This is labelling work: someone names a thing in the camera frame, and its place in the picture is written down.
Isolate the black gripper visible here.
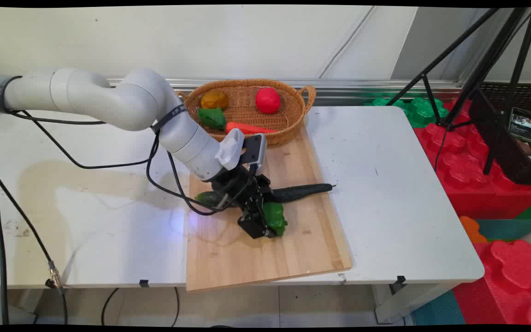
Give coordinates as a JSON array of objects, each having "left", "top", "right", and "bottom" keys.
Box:
[{"left": 210, "top": 167, "right": 278, "bottom": 239}]

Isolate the brown toy potato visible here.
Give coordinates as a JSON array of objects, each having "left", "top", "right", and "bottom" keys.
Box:
[{"left": 201, "top": 90, "right": 230, "bottom": 110}]

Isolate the green toy bell pepper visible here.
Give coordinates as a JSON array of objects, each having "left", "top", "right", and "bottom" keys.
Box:
[{"left": 263, "top": 202, "right": 289, "bottom": 237}]

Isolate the dark green toy cucumber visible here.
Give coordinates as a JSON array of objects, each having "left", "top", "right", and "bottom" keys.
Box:
[{"left": 265, "top": 183, "right": 336, "bottom": 204}]

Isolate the light green toy vegetable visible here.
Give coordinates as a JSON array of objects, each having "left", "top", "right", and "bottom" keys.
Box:
[{"left": 195, "top": 191, "right": 224, "bottom": 208}]

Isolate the wooden cutting board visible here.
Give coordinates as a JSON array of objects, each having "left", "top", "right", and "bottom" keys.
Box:
[{"left": 186, "top": 122, "right": 353, "bottom": 292}]

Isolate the orange toy carrot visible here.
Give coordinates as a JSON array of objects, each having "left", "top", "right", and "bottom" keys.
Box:
[{"left": 225, "top": 122, "right": 276, "bottom": 135}]

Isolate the woven wicker basket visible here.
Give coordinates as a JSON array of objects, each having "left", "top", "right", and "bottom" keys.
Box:
[{"left": 178, "top": 79, "right": 317, "bottom": 147}]

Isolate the red toy tomato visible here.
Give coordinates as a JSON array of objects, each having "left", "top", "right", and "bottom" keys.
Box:
[{"left": 255, "top": 87, "right": 281, "bottom": 114}]

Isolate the white table leg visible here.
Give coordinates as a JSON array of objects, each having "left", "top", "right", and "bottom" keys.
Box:
[{"left": 372, "top": 281, "right": 455, "bottom": 324}]

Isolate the green foam block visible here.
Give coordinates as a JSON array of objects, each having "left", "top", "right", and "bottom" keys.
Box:
[{"left": 365, "top": 96, "right": 449, "bottom": 129}]

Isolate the large red foam block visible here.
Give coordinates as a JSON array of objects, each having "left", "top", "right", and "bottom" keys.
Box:
[{"left": 413, "top": 98, "right": 531, "bottom": 220}]

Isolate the orange foam piece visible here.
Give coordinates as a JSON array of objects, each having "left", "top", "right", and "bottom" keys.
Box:
[{"left": 459, "top": 216, "right": 488, "bottom": 244}]

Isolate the black panel stand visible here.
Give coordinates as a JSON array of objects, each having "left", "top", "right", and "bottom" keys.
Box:
[{"left": 468, "top": 89, "right": 531, "bottom": 186}]

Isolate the teal foam mat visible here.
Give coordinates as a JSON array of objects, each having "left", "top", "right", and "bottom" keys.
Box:
[{"left": 475, "top": 219, "right": 531, "bottom": 241}]

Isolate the black tripod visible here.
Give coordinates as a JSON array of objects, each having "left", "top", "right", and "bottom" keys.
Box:
[{"left": 385, "top": 7, "right": 531, "bottom": 176}]

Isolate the smartphone with lit screen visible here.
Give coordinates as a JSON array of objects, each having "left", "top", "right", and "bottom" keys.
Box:
[{"left": 509, "top": 107, "right": 531, "bottom": 142}]

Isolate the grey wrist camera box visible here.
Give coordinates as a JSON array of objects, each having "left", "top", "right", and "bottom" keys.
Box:
[{"left": 240, "top": 133, "right": 267, "bottom": 168}]

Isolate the white ribbed camera mount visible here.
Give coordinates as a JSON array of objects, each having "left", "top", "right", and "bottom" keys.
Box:
[{"left": 215, "top": 128, "right": 246, "bottom": 171}]

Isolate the looped black gripper cable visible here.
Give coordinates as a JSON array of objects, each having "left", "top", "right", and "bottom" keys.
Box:
[{"left": 146, "top": 133, "right": 257, "bottom": 216}]

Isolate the black velcro strap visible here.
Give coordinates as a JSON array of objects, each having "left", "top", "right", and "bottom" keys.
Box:
[
  {"left": 0, "top": 76, "right": 23, "bottom": 114},
  {"left": 151, "top": 105, "right": 188, "bottom": 135}
]

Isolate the aluminium rail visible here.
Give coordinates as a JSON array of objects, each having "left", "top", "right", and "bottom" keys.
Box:
[{"left": 106, "top": 77, "right": 462, "bottom": 107}]

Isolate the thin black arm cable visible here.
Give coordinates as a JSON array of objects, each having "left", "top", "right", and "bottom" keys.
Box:
[{"left": 0, "top": 94, "right": 160, "bottom": 170}]

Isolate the black cable with metal connector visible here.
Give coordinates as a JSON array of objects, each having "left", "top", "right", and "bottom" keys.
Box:
[{"left": 0, "top": 168, "right": 69, "bottom": 326}]

